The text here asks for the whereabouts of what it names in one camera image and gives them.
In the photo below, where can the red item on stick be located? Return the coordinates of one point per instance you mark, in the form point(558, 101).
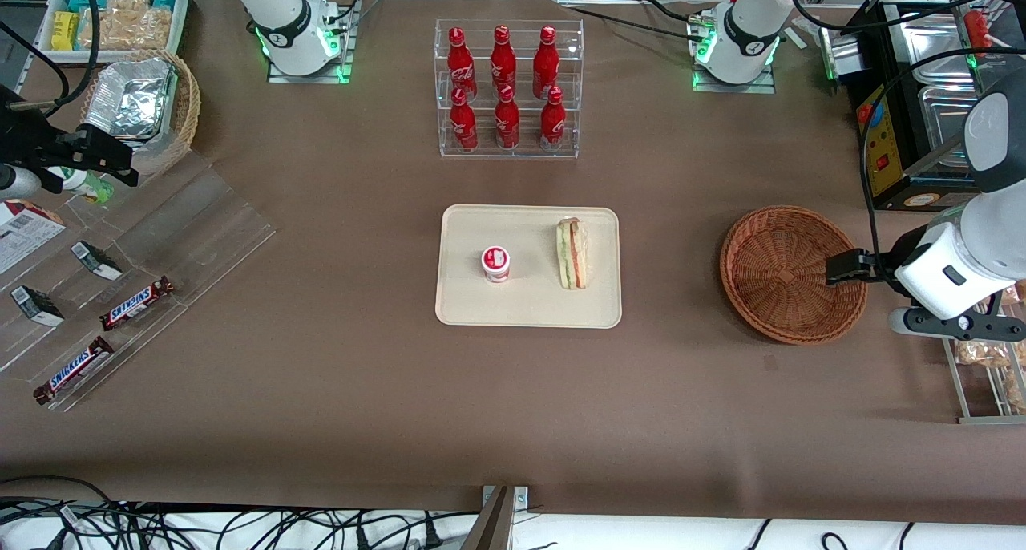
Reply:
point(976, 29)

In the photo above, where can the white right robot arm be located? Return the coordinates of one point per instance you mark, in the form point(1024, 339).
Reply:
point(280, 13)

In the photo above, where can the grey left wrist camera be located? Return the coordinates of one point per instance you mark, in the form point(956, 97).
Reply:
point(930, 324)

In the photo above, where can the small black carton box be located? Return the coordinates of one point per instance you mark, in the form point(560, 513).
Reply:
point(98, 260)
point(36, 305)

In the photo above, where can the yellow snack packet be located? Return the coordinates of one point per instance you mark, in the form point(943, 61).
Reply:
point(64, 30)

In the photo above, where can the clear acrylic stepped display stand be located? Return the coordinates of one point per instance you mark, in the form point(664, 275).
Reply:
point(200, 229)

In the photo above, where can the tan wicker basket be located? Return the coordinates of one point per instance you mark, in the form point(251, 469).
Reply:
point(188, 109)

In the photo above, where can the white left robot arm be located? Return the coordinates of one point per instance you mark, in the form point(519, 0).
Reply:
point(990, 245)

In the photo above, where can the aluminium profile post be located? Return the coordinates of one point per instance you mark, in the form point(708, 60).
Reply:
point(493, 530)

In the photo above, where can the triangle sandwich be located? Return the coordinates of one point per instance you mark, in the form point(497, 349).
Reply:
point(572, 253)

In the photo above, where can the silver metal block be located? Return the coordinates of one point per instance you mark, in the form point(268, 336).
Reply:
point(842, 53)

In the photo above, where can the small metal bracket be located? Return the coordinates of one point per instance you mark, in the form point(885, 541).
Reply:
point(521, 495)

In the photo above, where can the black food warmer yellow panel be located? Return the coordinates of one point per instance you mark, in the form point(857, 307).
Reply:
point(882, 145)

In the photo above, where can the stainless steel pan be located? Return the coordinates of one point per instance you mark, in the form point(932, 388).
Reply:
point(946, 125)
point(934, 45)

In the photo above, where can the white plastic bin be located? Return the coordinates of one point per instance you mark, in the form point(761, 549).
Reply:
point(183, 13)

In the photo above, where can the red white barcode carton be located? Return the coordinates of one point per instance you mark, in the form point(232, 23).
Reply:
point(24, 237)

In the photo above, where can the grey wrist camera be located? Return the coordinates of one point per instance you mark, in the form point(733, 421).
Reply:
point(930, 324)
point(16, 183)

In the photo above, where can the red and white lidded cup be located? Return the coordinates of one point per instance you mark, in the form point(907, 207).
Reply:
point(495, 263)

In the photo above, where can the clear acrylic bottle rack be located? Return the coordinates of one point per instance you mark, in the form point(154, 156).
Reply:
point(525, 153)

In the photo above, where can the round brown wicker basket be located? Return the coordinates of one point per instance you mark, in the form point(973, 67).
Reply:
point(777, 277)

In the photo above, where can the clear bag of snacks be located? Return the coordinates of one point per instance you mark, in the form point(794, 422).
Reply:
point(986, 355)
point(1014, 293)
point(1016, 390)

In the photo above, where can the red cola bottle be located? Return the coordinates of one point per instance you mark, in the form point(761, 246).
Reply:
point(458, 57)
point(463, 125)
point(506, 123)
point(502, 57)
point(546, 57)
point(552, 123)

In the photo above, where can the green white plastic bottle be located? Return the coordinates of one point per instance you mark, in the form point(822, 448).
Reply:
point(90, 188)

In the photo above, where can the brown table cover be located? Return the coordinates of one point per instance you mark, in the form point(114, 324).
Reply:
point(321, 414)

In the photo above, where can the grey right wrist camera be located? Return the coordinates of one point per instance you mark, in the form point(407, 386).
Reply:
point(16, 183)

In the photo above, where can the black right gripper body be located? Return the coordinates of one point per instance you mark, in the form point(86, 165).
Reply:
point(22, 145)

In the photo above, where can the aluminium foil tray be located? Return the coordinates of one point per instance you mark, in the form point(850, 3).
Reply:
point(128, 101)

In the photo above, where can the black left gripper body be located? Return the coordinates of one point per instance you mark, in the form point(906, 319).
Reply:
point(888, 268)

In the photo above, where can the cream plastic tray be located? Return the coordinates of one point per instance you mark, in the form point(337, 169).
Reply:
point(529, 301)

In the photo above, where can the aluminium arm base plate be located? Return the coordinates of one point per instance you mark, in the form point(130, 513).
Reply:
point(733, 89)
point(276, 77)

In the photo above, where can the Snickers chocolate bar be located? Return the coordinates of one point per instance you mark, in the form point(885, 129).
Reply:
point(136, 303)
point(74, 370)

